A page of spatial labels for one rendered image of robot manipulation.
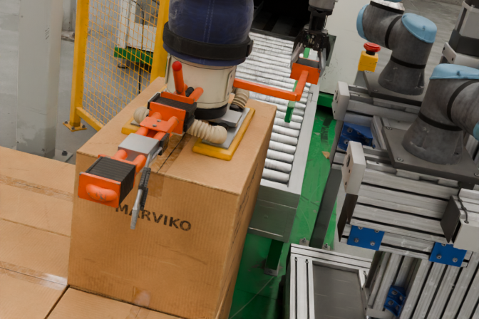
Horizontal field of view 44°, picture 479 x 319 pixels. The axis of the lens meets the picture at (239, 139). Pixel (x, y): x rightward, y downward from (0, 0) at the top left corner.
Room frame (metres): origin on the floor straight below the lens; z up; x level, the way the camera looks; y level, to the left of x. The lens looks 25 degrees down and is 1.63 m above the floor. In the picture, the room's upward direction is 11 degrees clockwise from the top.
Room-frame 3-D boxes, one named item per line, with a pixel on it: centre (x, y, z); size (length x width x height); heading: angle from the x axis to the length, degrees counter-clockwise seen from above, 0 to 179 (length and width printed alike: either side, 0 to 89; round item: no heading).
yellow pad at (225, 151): (1.50, 0.04, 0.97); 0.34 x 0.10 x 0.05; 173
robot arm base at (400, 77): (1.92, -0.49, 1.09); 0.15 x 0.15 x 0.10
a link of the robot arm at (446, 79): (1.42, -0.49, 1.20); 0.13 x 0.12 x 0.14; 26
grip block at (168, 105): (1.26, 0.17, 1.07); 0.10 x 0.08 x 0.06; 83
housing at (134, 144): (1.05, 0.19, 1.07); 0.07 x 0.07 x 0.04; 83
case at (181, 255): (1.50, 0.14, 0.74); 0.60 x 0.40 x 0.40; 173
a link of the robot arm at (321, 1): (1.75, -0.16, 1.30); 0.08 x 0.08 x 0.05
